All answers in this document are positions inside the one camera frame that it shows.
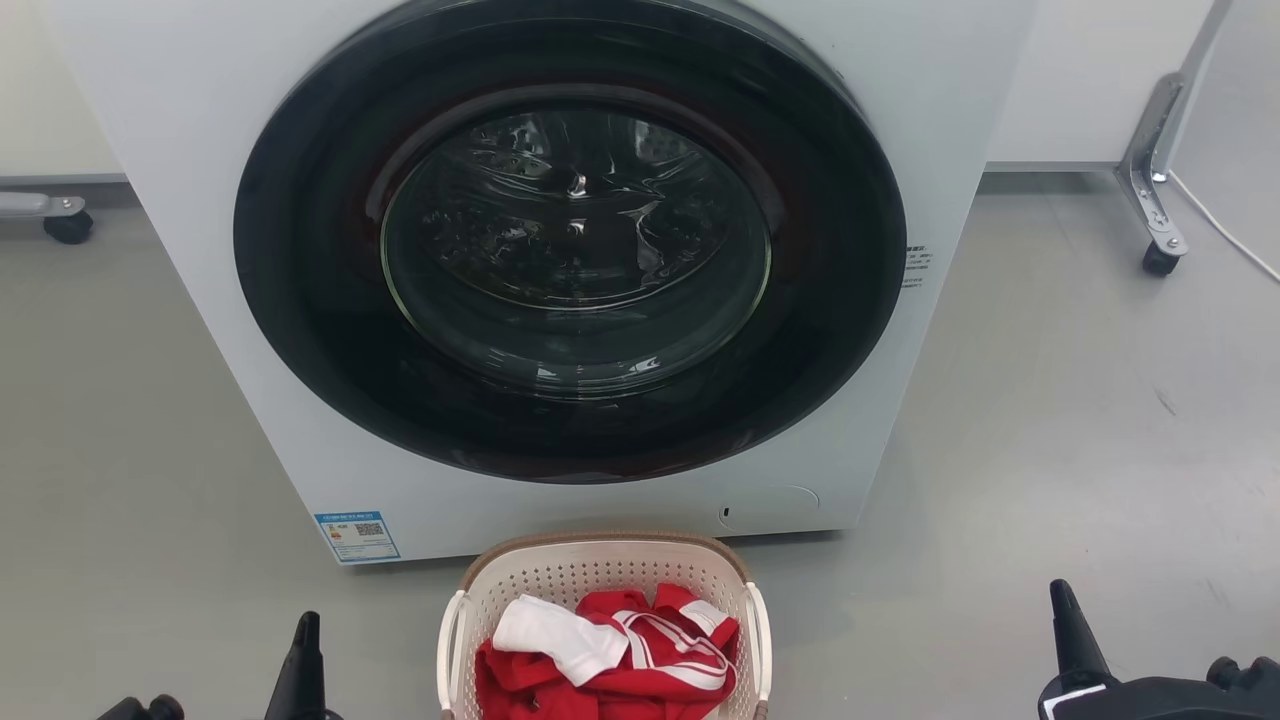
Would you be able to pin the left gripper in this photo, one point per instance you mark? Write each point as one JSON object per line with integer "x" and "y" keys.
{"x": 145, "y": 710}

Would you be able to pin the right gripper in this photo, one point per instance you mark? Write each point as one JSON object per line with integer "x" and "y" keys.
{"x": 1170, "y": 700}

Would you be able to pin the cream perforated laundry basket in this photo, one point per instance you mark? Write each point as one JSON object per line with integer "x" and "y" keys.
{"x": 580, "y": 572}

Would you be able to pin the blue energy label sticker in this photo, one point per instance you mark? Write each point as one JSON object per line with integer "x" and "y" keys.
{"x": 358, "y": 537}

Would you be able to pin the red white-striped garment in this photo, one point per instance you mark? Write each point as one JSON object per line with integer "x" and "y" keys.
{"x": 540, "y": 685}

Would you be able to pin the white garment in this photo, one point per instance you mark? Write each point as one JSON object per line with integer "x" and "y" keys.
{"x": 560, "y": 635}

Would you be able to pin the round black washer door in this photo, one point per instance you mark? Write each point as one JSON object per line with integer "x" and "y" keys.
{"x": 300, "y": 300}

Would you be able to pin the black caster wheel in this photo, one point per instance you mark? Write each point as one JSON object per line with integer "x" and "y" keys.
{"x": 1161, "y": 261}
{"x": 68, "y": 228}

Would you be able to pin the white front-load washing machine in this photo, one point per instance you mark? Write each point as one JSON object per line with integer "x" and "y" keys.
{"x": 200, "y": 150}

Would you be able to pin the tall grey metal frame leg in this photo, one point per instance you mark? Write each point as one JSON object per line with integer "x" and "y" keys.
{"x": 1155, "y": 150}

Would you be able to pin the short grey metal frame leg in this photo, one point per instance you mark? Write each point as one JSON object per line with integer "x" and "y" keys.
{"x": 35, "y": 204}

